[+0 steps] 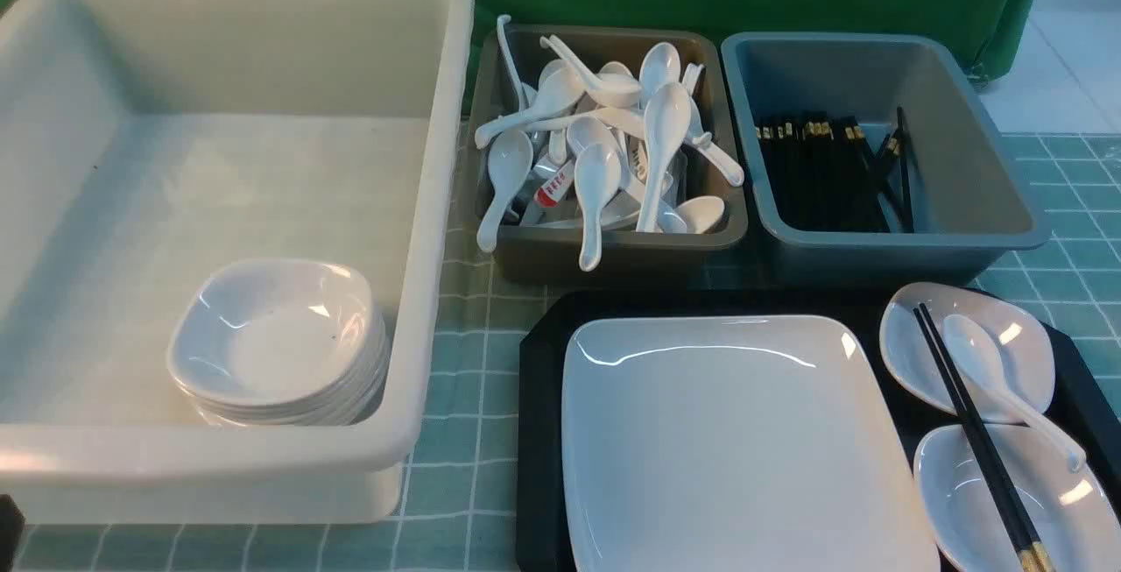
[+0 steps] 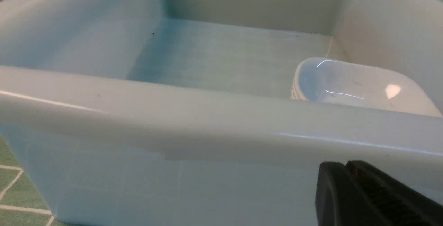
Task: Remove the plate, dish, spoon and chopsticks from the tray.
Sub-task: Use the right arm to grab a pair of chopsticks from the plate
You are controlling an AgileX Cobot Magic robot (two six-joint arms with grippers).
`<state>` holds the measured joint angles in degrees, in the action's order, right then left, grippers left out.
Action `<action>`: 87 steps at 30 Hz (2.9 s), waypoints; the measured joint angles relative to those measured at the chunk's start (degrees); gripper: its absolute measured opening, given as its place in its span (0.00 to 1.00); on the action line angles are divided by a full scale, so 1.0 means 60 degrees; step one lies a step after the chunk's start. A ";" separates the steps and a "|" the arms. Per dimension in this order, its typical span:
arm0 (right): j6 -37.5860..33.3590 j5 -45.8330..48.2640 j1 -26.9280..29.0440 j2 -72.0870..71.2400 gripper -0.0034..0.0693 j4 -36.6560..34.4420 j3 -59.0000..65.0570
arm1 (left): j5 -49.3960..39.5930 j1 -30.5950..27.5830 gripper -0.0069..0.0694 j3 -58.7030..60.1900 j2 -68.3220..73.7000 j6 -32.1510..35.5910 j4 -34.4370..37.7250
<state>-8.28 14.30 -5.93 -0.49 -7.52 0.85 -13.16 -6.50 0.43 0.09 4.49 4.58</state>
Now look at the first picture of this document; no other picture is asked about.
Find bundle of black chopsticks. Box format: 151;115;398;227
754;107;914;233

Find green checked tablecloth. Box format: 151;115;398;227
11;132;1118;571

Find white spoon hanging front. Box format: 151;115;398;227
574;144;622;273

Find white spoon top crossing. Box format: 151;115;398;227
539;36;642;109

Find white spoon upright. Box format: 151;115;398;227
637;81;691;233
639;41;680;102

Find white ceramic soup spoon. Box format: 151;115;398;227
942;314;1088;473

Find stack of white bowls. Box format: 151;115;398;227
166;258;391;427

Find white spoon with red label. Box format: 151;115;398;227
518;158;575;227

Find white spoon long diagonal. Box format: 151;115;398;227
474;70;584;149

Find large white square plate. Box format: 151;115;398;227
561;315;941;571

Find white spoon right bottom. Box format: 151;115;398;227
671;195;726;234

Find white spoon centre upright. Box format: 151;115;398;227
637;81;691;233

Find grey-blue plastic chopstick bin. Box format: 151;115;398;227
721;31;1050;287

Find white spoon handle at rim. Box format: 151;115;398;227
495;13;530;110

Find white small dish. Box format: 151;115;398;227
912;424;1120;571
879;282;1056;415

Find large white plastic tub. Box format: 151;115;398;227
3;0;474;526

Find white spoon left leaning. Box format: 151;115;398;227
476;130;535;253

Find brown plastic spoon bin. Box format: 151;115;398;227
450;24;750;287

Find white spoon back upright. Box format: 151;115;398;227
639;41;680;102

